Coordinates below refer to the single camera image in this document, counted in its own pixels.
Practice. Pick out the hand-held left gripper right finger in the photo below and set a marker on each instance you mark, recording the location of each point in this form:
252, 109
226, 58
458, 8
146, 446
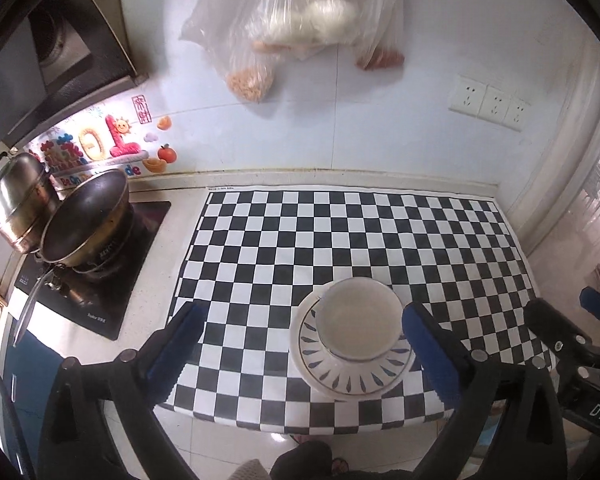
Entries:
432, 355

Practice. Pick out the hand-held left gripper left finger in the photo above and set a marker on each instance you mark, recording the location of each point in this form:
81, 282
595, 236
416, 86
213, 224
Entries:
177, 355

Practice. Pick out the white bowl with red print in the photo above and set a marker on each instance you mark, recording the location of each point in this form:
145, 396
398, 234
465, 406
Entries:
360, 315

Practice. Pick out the large white deep plate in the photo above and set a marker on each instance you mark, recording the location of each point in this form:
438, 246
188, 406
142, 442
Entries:
352, 398

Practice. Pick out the black induction cooktop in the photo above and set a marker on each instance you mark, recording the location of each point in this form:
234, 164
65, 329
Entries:
130, 270

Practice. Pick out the black white checkered cloth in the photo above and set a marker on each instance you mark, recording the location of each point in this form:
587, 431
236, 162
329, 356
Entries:
260, 260

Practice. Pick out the person's foot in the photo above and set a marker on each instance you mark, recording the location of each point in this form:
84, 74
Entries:
338, 466

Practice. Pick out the person's leg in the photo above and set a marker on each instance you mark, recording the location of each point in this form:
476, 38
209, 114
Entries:
305, 465

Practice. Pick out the stainless steel steamer pot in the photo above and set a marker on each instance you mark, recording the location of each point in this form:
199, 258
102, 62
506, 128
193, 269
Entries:
20, 205

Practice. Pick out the plastic bag of nuts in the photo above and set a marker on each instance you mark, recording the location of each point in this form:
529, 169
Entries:
250, 82

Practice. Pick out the plastic bag of reddish food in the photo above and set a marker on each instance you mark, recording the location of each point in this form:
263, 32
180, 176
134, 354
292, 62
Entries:
380, 57

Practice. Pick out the black range hood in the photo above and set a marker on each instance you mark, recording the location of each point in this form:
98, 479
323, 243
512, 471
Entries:
55, 35

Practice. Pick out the plastic bag of white buns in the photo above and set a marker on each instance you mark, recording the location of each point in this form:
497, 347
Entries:
320, 10

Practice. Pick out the white door frame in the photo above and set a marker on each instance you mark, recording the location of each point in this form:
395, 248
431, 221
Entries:
555, 185

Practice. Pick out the white wall socket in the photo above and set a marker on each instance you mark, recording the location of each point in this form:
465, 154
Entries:
516, 114
496, 105
467, 95

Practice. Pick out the colourful wall stickers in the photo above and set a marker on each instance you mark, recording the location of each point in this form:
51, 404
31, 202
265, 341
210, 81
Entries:
115, 140

